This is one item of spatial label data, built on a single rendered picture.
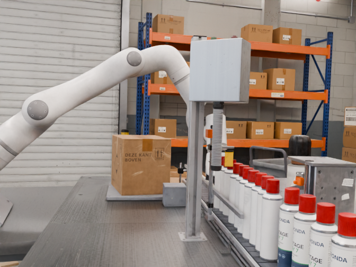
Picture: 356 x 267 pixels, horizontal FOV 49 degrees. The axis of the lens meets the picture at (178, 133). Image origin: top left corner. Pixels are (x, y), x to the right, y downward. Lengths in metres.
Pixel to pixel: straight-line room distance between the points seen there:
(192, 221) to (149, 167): 0.61
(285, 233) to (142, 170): 1.07
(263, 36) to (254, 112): 1.34
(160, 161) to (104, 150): 3.78
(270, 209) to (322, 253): 0.26
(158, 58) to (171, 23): 3.67
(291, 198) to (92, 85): 0.89
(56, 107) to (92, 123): 4.14
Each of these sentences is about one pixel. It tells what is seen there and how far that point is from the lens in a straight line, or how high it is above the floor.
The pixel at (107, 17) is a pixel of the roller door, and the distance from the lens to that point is 5.76.
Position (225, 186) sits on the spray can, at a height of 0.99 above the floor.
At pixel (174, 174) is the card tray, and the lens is 2.51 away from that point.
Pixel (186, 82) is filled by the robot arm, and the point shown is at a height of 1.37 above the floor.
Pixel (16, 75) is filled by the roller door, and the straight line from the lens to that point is 5.62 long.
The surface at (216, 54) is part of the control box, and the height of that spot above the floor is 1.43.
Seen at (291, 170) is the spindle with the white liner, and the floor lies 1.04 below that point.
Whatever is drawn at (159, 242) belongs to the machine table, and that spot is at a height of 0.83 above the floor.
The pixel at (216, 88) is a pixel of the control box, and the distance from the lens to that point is 1.19.
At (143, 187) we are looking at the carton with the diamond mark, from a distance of 1.88.
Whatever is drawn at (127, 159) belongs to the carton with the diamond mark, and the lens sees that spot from 1.84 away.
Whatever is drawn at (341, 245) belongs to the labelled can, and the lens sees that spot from 0.72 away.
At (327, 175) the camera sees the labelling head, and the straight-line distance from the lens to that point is 0.95.
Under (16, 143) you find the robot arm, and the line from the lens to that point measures 1.51.
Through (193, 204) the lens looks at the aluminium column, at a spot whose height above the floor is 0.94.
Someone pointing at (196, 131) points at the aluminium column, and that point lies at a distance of 1.28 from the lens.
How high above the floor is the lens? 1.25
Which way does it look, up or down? 3 degrees down
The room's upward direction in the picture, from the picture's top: 2 degrees clockwise
